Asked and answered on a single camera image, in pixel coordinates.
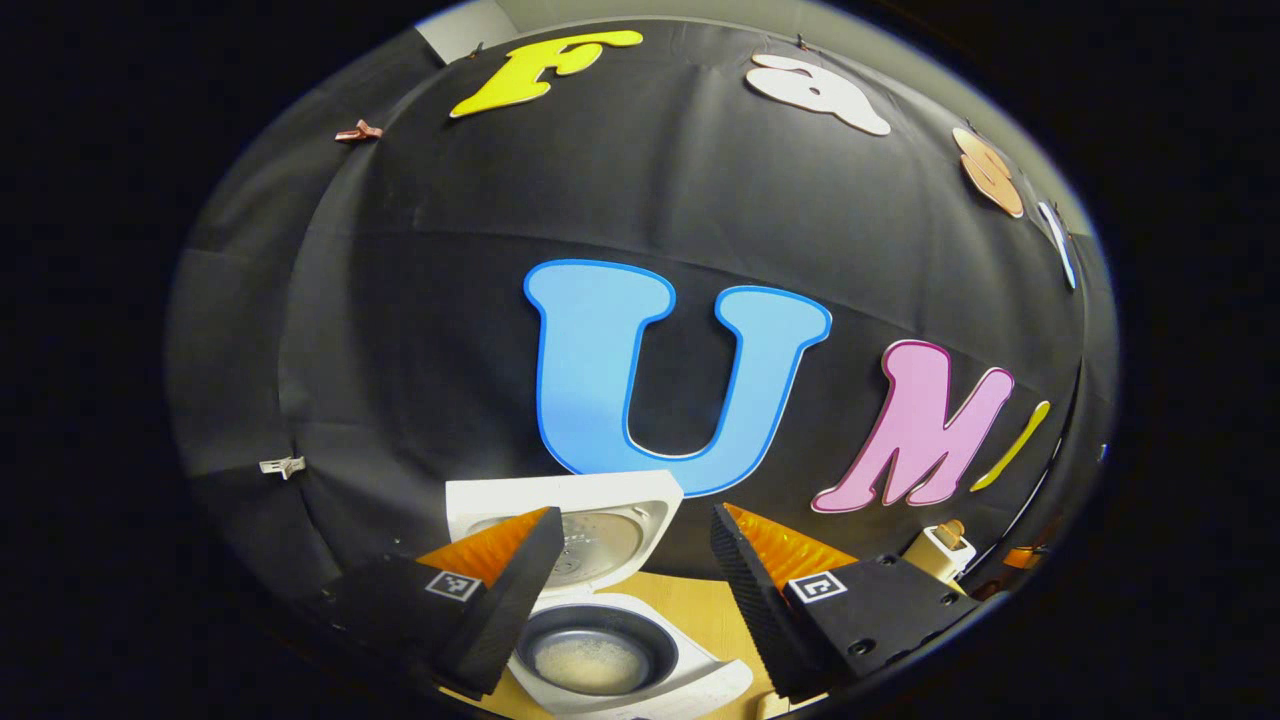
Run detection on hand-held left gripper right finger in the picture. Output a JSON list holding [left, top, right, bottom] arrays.
[[709, 502, 983, 705]]

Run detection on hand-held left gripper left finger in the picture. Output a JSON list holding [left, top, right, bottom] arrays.
[[323, 507, 567, 701]]

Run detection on white rice grains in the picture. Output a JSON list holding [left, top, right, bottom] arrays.
[[534, 635, 652, 694]]

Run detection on white rice cooker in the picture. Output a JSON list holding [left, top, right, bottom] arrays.
[[445, 470, 756, 719]]

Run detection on white toaster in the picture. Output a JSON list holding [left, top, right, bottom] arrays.
[[903, 525, 978, 585]]

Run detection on black backdrop cloth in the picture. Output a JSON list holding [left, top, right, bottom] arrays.
[[165, 20, 1119, 621]]

